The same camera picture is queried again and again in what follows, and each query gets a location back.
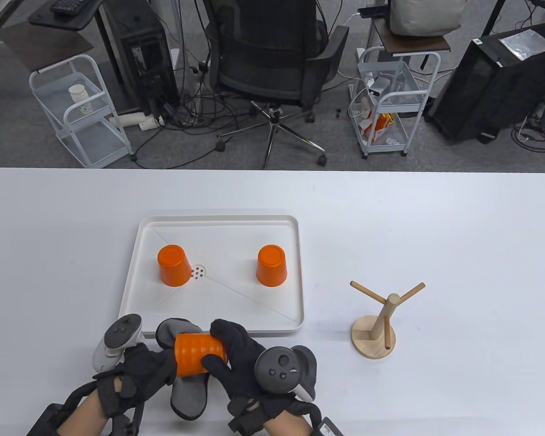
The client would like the person's right hand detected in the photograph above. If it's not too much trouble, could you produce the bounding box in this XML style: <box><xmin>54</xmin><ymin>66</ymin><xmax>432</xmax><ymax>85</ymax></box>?
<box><xmin>202</xmin><ymin>319</ymin><xmax>323</xmax><ymax>433</ymax></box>

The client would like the person's left hand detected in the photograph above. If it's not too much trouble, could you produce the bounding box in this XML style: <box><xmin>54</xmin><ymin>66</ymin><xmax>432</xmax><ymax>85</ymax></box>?
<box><xmin>93</xmin><ymin>342</ymin><xmax>178</xmax><ymax>432</ymax></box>

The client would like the orange cup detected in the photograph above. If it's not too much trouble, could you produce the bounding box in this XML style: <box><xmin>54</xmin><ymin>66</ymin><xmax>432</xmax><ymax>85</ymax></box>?
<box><xmin>158</xmin><ymin>245</ymin><xmax>193</xmax><ymax>287</ymax></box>
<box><xmin>256</xmin><ymin>245</ymin><xmax>287</xmax><ymax>287</ymax></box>
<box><xmin>174</xmin><ymin>332</ymin><xmax>228</xmax><ymax>377</ymax></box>

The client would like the green grey hand towel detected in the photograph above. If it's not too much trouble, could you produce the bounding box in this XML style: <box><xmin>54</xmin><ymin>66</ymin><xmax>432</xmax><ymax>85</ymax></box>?
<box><xmin>156</xmin><ymin>318</ymin><xmax>209</xmax><ymax>421</ymax></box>

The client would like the person's right forearm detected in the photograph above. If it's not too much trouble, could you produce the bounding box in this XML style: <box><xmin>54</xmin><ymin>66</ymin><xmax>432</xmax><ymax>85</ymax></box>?
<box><xmin>261</xmin><ymin>416</ymin><xmax>318</xmax><ymax>436</ymax></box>

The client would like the person's left forearm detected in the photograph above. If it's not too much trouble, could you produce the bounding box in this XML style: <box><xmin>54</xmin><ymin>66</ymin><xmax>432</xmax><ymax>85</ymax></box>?
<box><xmin>54</xmin><ymin>388</ymin><xmax>114</xmax><ymax>436</ymax></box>

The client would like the wooden cup rack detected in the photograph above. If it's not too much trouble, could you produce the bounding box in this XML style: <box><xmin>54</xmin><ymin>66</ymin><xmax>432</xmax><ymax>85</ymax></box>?
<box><xmin>350</xmin><ymin>281</ymin><xmax>426</xmax><ymax>360</ymax></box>

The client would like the grey white right controller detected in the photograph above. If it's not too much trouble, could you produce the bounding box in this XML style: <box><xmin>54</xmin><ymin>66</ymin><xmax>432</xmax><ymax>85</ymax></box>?
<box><xmin>254</xmin><ymin>345</ymin><xmax>317</xmax><ymax>401</ymax></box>

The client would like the grey white controller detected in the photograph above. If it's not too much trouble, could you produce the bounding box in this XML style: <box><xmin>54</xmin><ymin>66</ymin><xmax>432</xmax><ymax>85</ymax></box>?
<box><xmin>92</xmin><ymin>314</ymin><xmax>145</xmax><ymax>373</ymax></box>
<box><xmin>254</xmin><ymin>345</ymin><xmax>317</xmax><ymax>401</ymax></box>

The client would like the grey white left controller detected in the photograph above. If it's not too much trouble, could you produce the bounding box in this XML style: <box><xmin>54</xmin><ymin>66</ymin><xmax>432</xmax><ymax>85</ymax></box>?
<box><xmin>92</xmin><ymin>314</ymin><xmax>145</xmax><ymax>373</ymax></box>

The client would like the black left wrist tracker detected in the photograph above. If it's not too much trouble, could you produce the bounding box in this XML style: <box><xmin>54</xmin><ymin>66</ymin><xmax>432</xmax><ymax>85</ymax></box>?
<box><xmin>26</xmin><ymin>403</ymin><xmax>66</xmax><ymax>436</ymax></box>

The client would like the black wrist tracker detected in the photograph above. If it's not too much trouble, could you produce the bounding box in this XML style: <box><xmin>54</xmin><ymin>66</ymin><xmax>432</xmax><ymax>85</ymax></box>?
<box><xmin>316</xmin><ymin>417</ymin><xmax>346</xmax><ymax>436</ymax></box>
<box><xmin>26</xmin><ymin>403</ymin><xmax>66</xmax><ymax>436</ymax></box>

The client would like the white plastic tray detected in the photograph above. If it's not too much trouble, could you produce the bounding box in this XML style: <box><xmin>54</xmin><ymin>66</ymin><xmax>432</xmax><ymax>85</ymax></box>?
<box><xmin>118</xmin><ymin>215</ymin><xmax>305</xmax><ymax>339</ymax></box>

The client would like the black right wrist tracker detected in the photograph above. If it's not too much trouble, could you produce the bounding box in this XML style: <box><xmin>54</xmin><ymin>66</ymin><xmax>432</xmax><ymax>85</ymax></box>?
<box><xmin>316</xmin><ymin>417</ymin><xmax>346</xmax><ymax>436</ymax></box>

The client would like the white metal cart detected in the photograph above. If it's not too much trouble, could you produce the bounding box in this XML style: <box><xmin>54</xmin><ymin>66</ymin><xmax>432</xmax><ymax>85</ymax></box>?
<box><xmin>357</xmin><ymin>47</ymin><xmax>441</xmax><ymax>159</ymax></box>
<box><xmin>29</xmin><ymin>54</ymin><xmax>134</xmax><ymax>168</ymax></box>

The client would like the white plastic pipe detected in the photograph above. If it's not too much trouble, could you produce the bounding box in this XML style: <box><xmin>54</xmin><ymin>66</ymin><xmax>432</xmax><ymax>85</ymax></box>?
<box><xmin>108</xmin><ymin>113</ymin><xmax>166</xmax><ymax>132</ymax></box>

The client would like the orange snack packet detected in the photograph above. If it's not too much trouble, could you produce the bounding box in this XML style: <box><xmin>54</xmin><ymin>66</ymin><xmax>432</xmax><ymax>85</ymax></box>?
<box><xmin>364</xmin><ymin>114</ymin><xmax>393</xmax><ymax>141</ymax></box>

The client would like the white plastic bottle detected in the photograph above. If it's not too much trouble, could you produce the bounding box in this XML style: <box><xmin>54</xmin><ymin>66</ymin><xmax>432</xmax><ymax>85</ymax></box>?
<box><xmin>69</xmin><ymin>84</ymin><xmax>94</xmax><ymax>114</ymax></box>

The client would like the black office chair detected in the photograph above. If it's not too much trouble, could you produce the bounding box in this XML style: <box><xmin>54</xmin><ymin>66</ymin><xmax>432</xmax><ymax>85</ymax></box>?
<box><xmin>202</xmin><ymin>0</ymin><xmax>350</xmax><ymax>169</ymax></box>

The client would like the white power adapter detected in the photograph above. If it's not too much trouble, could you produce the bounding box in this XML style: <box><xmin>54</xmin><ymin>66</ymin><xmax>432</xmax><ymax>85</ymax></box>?
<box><xmin>366</xmin><ymin>75</ymin><xmax>391</xmax><ymax>97</ymax></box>

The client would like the black computer tower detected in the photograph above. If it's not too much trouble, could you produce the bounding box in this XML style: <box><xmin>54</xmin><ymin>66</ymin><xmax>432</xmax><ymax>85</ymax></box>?
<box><xmin>95</xmin><ymin>0</ymin><xmax>181</xmax><ymax>119</ymax></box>
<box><xmin>425</xmin><ymin>23</ymin><xmax>545</xmax><ymax>145</ymax></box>

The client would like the brown wooden board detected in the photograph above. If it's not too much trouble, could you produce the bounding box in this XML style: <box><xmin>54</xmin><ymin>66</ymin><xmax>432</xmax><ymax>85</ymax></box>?
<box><xmin>373</xmin><ymin>18</ymin><xmax>451</xmax><ymax>56</ymax></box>
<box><xmin>0</xmin><ymin>22</ymin><xmax>94</xmax><ymax>72</ymax></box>

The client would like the black desk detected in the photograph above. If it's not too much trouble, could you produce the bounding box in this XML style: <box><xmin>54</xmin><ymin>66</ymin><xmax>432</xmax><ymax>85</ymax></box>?
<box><xmin>29</xmin><ymin>0</ymin><xmax>107</xmax><ymax>31</ymax></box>

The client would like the black power bank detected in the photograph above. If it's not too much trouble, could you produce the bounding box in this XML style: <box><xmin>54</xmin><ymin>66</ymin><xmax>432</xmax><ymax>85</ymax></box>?
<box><xmin>358</xmin><ymin>5</ymin><xmax>391</xmax><ymax>20</ymax></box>

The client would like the black keyboard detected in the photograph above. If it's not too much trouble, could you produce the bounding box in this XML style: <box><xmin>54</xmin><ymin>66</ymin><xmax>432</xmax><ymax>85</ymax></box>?
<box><xmin>50</xmin><ymin>0</ymin><xmax>88</xmax><ymax>16</ymax></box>

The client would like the beige fabric bag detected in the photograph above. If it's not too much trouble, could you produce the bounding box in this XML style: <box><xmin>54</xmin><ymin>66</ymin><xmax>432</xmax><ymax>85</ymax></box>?
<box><xmin>389</xmin><ymin>0</ymin><xmax>464</xmax><ymax>37</ymax></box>

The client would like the silver foil bag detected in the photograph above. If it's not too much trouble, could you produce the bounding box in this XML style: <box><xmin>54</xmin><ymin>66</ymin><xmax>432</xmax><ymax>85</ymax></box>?
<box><xmin>499</xmin><ymin>30</ymin><xmax>545</xmax><ymax>61</ymax></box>

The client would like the tangle of black cables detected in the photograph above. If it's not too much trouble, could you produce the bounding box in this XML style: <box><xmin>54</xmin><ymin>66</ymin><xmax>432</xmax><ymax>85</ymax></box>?
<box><xmin>132</xmin><ymin>45</ymin><xmax>259</xmax><ymax>169</ymax></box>

